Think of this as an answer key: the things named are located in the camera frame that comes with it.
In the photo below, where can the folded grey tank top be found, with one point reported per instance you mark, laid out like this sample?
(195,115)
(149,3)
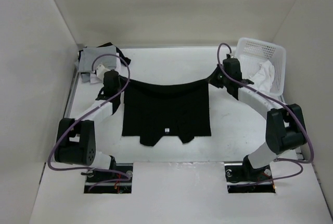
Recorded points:
(87,58)

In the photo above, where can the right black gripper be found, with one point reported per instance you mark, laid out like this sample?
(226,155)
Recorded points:
(213,80)

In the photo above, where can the black tank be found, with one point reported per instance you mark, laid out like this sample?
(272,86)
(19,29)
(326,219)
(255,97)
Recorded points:
(153,111)
(124,60)

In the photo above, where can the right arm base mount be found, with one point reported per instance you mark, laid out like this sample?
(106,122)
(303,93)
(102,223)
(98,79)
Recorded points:
(241,180)

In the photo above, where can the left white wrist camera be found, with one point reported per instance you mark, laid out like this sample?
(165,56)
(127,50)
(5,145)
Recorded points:
(100,71)

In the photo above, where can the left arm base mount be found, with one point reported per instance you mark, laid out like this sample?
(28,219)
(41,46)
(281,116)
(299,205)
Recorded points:
(97,182)

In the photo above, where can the folded black tank top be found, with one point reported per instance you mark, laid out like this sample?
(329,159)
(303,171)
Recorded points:
(124,60)

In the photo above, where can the metal table edge rail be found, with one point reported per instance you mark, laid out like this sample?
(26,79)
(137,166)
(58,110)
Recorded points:
(73,84)

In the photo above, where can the white tank top in basket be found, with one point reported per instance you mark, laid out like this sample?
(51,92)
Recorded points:
(264,78)

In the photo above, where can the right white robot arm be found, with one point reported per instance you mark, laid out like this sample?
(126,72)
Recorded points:
(285,128)

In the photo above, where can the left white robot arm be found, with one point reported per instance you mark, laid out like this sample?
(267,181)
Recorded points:
(76,141)

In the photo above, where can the white plastic basket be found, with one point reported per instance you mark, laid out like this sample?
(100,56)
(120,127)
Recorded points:
(251,53)

